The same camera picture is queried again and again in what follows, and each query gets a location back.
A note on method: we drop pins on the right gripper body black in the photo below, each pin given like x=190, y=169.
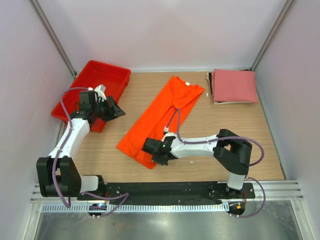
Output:
x=156, y=158

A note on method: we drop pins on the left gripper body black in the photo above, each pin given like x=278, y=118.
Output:
x=104, y=110

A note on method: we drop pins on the orange t shirt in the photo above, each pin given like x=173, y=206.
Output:
x=172, y=105

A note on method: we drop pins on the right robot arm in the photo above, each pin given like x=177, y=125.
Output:
x=230, y=150

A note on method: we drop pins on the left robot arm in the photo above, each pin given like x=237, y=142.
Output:
x=57, y=173

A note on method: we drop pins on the folded pink t shirt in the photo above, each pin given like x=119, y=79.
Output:
x=233, y=86

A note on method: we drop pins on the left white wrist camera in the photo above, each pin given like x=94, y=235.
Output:
x=99, y=92

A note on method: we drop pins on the slotted cable duct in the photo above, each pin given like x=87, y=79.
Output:
x=100, y=208

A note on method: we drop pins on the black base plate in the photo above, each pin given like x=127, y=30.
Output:
x=174, y=193

